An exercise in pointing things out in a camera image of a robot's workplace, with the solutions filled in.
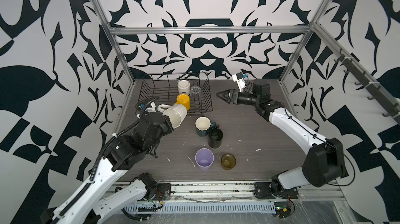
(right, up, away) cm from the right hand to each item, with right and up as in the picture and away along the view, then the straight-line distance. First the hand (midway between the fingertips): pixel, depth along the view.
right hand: (220, 93), depth 75 cm
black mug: (-1, -25, +15) cm, 29 cm away
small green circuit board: (+27, -52, -4) cm, 59 cm away
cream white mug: (-19, -9, -9) cm, 23 cm away
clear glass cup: (-13, +2, +26) cm, 29 cm away
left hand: (-23, -9, -10) cm, 27 cm away
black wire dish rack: (-37, +5, +40) cm, 55 cm away
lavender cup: (-8, -34, +7) cm, 35 cm away
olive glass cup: (+5, -36, +8) cm, 37 cm away
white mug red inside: (-20, +5, +27) cm, 34 cm away
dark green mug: (-8, -18, +16) cm, 25 cm away
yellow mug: (-19, -3, +19) cm, 27 cm away
